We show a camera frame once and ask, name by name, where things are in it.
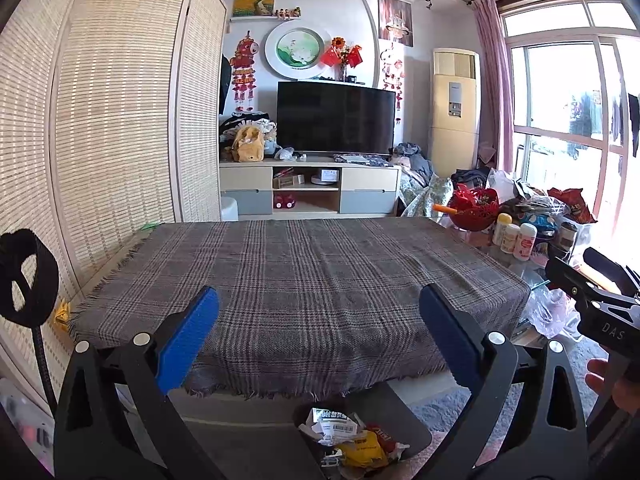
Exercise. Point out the dark trash bin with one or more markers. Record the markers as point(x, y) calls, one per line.
point(410, 425)

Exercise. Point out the person's right hand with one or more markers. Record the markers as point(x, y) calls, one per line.
point(597, 372)

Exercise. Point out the white bottle yellow cap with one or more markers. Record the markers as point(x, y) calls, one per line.
point(501, 230)

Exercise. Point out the dark wall painting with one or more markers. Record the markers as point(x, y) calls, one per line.
point(395, 20)

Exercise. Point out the black flat television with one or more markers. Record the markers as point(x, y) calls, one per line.
point(335, 117)

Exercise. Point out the cream standing air conditioner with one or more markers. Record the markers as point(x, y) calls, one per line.
point(454, 110)

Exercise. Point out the landscape wall painting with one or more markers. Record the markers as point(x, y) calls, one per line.
point(254, 1)

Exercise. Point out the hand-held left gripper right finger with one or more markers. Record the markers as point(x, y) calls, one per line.
point(450, 332)

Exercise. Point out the small white bottle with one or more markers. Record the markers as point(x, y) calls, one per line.
point(511, 240)

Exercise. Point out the white bottle pink label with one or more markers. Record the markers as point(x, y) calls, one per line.
point(525, 245)

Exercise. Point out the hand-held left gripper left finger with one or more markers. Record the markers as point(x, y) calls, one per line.
point(187, 340)

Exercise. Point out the clothes heap on cabinet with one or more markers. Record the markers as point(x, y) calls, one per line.
point(235, 125)

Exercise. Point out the yellow packet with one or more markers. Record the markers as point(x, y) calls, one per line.
point(362, 454)

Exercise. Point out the grey plaid tablecloth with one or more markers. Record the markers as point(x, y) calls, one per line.
point(310, 285)

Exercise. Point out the pink curtain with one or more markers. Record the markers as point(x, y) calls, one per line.
point(492, 85)

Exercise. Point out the vase with flowers and flags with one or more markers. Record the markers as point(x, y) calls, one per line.
point(342, 57)

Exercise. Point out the round white wall plate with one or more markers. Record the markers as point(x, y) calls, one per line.
point(297, 50)

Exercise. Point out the red snack bag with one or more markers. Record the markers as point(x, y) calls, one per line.
point(575, 205)

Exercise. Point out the wooden television cabinet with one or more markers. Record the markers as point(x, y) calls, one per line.
point(245, 180)

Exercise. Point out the red plastic basket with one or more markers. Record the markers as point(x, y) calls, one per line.
point(477, 210)

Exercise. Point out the large window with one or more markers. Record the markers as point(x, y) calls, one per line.
point(555, 90)

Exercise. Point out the pile of clothes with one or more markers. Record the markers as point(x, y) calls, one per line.
point(422, 185)

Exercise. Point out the bamboo folding screen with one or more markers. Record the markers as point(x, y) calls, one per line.
point(115, 135)

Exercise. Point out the red snack wrapper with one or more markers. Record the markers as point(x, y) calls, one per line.
point(384, 439)

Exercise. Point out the red fish hanging ornament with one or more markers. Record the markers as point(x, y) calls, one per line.
point(244, 65)

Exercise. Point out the red toy car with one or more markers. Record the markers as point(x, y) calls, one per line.
point(284, 202)

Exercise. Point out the white plastic bag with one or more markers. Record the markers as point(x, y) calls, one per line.
point(500, 182)

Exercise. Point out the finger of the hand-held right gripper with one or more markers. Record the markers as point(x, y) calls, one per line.
point(565, 275)
point(615, 272)

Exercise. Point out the yellow folded paper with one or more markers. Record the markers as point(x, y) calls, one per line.
point(62, 316)

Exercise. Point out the yellow plush backpack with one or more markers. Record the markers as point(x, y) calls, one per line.
point(248, 146)

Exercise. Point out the white printed paper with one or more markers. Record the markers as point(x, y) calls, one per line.
point(332, 427)

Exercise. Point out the row of small figurines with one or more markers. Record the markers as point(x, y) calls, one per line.
point(286, 12)

